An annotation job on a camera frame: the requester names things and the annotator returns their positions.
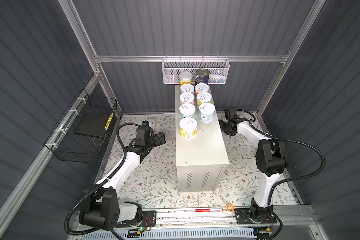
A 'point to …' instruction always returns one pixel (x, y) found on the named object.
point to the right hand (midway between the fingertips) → (222, 127)
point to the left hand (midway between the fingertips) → (158, 136)
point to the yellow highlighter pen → (108, 121)
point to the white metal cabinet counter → (200, 161)
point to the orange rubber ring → (232, 207)
